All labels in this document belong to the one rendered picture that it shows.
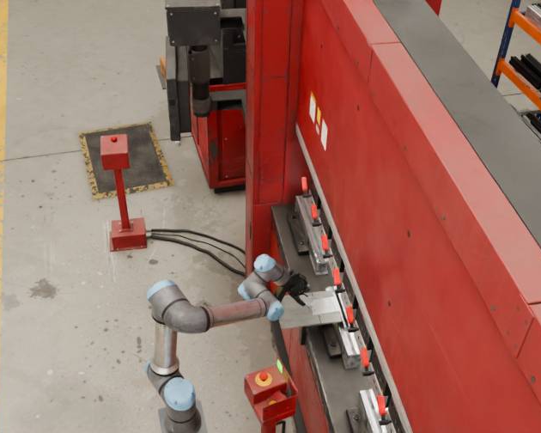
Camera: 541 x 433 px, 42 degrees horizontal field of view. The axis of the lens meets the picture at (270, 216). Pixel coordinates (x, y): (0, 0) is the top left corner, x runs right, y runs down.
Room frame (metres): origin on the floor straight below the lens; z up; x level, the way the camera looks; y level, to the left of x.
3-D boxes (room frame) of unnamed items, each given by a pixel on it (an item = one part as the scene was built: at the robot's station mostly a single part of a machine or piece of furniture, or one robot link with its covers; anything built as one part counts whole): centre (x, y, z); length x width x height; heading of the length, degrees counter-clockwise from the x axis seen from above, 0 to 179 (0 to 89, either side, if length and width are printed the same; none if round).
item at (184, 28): (3.19, 0.41, 1.53); 0.51 x 0.25 x 0.85; 8
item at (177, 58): (3.13, 0.49, 1.42); 0.45 x 0.12 x 0.36; 8
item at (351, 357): (2.01, -0.33, 0.92); 0.39 x 0.06 x 0.10; 12
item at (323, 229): (2.28, -0.27, 1.26); 0.15 x 0.09 x 0.17; 12
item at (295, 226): (2.64, -0.14, 0.89); 0.30 x 0.05 x 0.03; 12
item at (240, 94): (3.28, 0.21, 1.18); 0.40 x 0.24 x 0.07; 12
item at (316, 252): (2.60, -0.21, 0.92); 0.50 x 0.06 x 0.10; 12
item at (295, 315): (2.03, -0.17, 1.00); 0.26 x 0.18 x 0.01; 102
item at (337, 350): (2.01, -0.27, 0.89); 0.30 x 0.05 x 0.03; 12
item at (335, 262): (2.08, -0.31, 1.26); 0.15 x 0.09 x 0.17; 12
